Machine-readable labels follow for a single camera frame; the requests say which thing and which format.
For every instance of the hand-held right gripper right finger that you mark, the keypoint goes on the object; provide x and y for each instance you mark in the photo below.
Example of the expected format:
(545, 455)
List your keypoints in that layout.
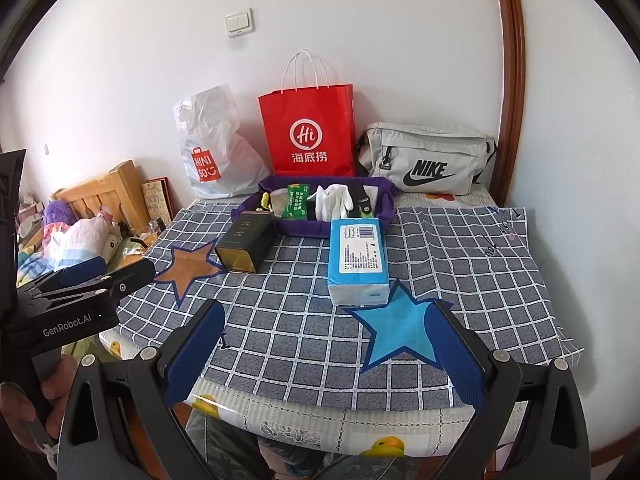
(457, 360)

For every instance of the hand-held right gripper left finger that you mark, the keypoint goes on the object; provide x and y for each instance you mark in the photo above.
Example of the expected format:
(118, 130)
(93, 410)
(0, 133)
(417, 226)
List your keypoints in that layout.
(197, 355)

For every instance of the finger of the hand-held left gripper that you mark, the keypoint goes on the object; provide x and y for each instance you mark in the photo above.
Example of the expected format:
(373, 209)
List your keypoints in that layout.
(80, 270)
(130, 280)

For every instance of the yellow pouch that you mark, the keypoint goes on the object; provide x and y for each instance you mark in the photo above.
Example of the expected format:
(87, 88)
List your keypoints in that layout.
(264, 200)

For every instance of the light green tissue packet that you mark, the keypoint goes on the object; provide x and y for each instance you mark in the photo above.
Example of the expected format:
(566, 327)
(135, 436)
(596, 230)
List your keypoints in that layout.
(277, 201)

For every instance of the purple towel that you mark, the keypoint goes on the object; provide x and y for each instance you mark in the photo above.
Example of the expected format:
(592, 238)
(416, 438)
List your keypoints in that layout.
(310, 227)

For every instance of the dark green snack packet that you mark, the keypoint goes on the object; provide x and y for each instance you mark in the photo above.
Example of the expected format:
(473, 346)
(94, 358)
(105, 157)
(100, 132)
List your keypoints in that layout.
(296, 202)

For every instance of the white gloves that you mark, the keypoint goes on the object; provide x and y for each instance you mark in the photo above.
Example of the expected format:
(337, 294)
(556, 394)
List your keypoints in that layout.
(330, 202)

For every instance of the person's left hand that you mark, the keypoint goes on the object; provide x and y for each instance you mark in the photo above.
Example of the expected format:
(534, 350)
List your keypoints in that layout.
(17, 410)

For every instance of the wooden bedside table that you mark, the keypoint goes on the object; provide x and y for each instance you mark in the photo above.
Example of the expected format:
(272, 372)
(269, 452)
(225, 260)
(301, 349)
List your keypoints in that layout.
(135, 255)

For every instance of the colourful striped quilt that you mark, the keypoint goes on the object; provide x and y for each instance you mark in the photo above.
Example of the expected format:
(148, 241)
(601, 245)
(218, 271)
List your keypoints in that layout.
(75, 240)

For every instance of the amber glass dish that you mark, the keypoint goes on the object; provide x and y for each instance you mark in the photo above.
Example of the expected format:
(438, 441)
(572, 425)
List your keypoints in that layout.
(145, 234)

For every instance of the purple plush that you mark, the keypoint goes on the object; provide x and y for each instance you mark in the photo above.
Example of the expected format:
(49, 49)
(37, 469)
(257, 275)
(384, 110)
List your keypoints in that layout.
(57, 211)

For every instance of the patterned book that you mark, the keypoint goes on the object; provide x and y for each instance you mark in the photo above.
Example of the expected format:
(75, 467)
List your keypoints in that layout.
(157, 200)

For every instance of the wooden headboard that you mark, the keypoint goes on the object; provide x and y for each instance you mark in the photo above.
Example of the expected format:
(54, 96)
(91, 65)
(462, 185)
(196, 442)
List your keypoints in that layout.
(110, 185)

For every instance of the grey checked blanket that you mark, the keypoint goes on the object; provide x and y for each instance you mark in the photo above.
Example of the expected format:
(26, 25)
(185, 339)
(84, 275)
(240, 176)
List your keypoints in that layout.
(300, 320)

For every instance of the dark green tin box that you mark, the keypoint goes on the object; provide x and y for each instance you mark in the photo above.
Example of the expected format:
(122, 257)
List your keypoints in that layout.
(245, 245)

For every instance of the blue tissue pack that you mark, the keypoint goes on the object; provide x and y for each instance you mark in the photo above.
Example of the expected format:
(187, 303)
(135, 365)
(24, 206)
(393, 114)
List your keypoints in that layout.
(357, 265)

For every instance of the white plastic shopping bag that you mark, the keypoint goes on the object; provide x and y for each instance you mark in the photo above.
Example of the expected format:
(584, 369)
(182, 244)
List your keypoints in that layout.
(220, 135)

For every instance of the grey waist bag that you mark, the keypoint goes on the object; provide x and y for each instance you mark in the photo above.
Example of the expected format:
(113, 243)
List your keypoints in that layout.
(425, 155)

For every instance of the red paper bag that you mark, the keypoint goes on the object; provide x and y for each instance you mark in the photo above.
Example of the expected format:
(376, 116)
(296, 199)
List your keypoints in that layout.
(307, 130)

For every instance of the white wall light switch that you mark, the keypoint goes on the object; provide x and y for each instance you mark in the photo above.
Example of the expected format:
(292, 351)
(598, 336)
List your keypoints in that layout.
(238, 22)

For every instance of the wooden door frame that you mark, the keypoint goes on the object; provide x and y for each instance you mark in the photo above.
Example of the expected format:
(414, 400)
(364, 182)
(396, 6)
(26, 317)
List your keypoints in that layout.
(512, 85)

